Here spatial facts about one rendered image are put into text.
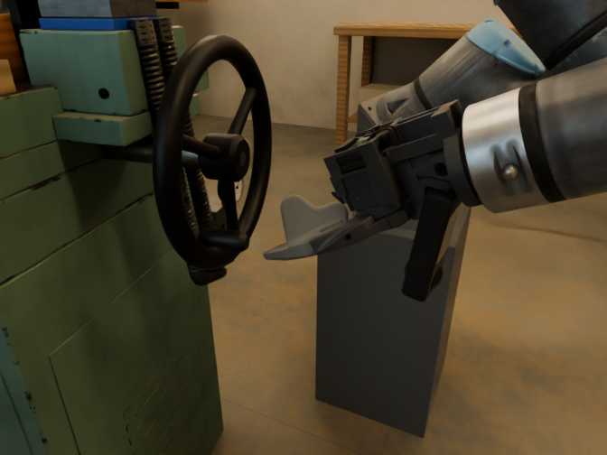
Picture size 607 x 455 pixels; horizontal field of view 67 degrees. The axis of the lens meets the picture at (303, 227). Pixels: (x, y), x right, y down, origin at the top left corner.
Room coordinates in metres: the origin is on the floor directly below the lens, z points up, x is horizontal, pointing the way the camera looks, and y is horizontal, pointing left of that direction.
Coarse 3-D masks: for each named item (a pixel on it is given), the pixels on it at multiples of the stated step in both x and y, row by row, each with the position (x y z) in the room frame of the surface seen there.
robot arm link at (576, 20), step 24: (504, 0) 0.45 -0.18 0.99; (528, 0) 0.43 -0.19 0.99; (552, 0) 0.42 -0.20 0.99; (576, 0) 0.41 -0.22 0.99; (600, 0) 0.40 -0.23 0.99; (528, 24) 0.44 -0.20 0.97; (552, 24) 0.42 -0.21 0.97; (576, 24) 0.40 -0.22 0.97; (600, 24) 0.39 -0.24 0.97; (552, 48) 0.42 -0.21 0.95; (576, 48) 0.40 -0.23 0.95
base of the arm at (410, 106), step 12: (408, 84) 0.99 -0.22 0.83; (384, 96) 1.00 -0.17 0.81; (396, 96) 0.96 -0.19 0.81; (408, 96) 0.94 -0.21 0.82; (420, 96) 0.92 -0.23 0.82; (384, 108) 0.95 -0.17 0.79; (396, 108) 0.95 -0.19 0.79; (408, 108) 0.92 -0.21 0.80; (420, 108) 0.91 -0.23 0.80; (432, 108) 0.90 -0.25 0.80; (384, 120) 0.94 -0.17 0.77
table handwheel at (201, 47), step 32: (192, 64) 0.49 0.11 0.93; (256, 64) 0.64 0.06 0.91; (256, 96) 0.65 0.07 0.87; (160, 128) 0.44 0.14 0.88; (256, 128) 0.68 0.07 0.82; (128, 160) 0.59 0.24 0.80; (160, 160) 0.43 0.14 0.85; (192, 160) 0.56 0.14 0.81; (224, 160) 0.53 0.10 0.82; (256, 160) 0.67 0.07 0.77; (160, 192) 0.42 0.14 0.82; (224, 192) 0.56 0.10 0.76; (256, 192) 0.64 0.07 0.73; (256, 224) 0.61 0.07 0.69; (192, 256) 0.45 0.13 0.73; (224, 256) 0.51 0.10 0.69
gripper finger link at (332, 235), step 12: (384, 216) 0.37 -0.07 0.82; (348, 228) 0.36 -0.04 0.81; (360, 228) 0.36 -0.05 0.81; (372, 228) 0.36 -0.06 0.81; (384, 228) 0.36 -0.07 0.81; (312, 240) 0.37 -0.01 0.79; (324, 240) 0.37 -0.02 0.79; (336, 240) 0.36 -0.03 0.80; (348, 240) 0.36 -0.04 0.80; (360, 240) 0.35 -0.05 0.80; (324, 252) 0.36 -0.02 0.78
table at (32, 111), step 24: (0, 96) 0.48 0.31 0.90; (24, 96) 0.50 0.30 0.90; (48, 96) 0.53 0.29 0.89; (192, 96) 0.66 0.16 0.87; (0, 120) 0.47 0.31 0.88; (24, 120) 0.50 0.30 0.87; (48, 120) 0.53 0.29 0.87; (72, 120) 0.52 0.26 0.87; (96, 120) 0.51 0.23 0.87; (120, 120) 0.51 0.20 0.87; (144, 120) 0.54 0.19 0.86; (0, 144) 0.46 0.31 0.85; (24, 144) 0.49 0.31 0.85; (120, 144) 0.50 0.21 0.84
